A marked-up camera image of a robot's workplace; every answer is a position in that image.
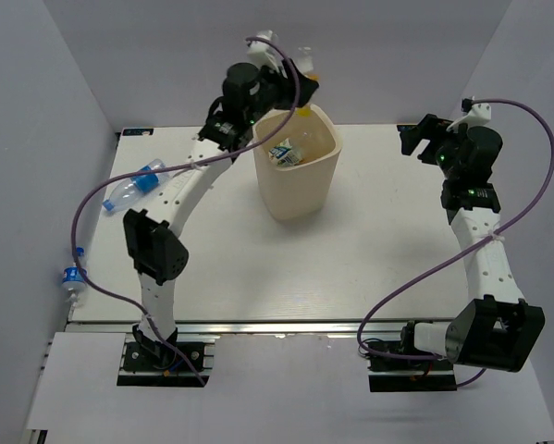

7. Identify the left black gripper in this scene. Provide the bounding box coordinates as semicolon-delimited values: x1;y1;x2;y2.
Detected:
243;58;316;125

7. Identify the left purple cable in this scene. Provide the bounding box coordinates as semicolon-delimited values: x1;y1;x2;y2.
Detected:
69;35;305;388

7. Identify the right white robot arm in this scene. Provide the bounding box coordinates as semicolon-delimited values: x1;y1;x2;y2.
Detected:
398;114;545;372

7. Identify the aluminium front rail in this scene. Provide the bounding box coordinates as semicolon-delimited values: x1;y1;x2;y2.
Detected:
63;317;458;339

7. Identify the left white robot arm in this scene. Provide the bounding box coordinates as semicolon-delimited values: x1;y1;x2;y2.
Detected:
123;57;318;369

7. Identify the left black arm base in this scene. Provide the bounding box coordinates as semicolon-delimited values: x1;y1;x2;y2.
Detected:
117;336;215;389

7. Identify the clear bottle blue label left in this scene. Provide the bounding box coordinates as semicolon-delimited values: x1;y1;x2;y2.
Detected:
102;159;169;214

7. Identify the cream plastic bin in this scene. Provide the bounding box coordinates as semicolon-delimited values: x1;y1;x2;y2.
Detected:
252;104;342;220

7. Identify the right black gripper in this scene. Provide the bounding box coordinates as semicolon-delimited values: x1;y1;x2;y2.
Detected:
400;115;466;180

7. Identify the black logo sticker left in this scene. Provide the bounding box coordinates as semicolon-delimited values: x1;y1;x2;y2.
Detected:
121;128;154;137

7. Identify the clear bottle green white label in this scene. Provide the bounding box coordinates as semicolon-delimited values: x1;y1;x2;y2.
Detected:
268;131;314;167

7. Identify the small bottle blue label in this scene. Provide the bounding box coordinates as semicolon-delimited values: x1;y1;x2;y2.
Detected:
61;258;87;308

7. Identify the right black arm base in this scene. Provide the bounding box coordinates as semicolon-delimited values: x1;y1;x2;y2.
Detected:
359;323;458;393

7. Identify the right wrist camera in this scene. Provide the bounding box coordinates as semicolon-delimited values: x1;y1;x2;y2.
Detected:
447;97;491;132

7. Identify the black XDOF logo sticker right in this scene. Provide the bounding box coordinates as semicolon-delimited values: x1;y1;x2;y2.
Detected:
396;124;418;134

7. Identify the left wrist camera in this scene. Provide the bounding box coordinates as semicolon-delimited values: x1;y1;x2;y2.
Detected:
247;30;278;70

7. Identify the clear bottle yellow label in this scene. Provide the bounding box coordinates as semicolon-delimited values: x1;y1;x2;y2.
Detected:
296;46;319;117

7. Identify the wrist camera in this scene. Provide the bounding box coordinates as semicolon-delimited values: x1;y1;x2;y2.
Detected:
247;30;278;70
447;97;491;132

